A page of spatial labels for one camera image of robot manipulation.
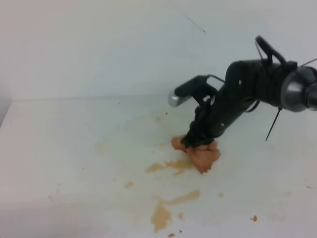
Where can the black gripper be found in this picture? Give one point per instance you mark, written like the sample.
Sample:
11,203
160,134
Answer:
212,119

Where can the orange-pink rag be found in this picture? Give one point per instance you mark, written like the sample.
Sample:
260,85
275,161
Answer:
202,156

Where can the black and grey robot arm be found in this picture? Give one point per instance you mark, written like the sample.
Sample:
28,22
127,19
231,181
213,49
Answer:
284,86

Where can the brown coffee puddle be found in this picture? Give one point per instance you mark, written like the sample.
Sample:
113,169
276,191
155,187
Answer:
155,190

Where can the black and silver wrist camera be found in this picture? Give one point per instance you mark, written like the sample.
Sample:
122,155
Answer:
196,88

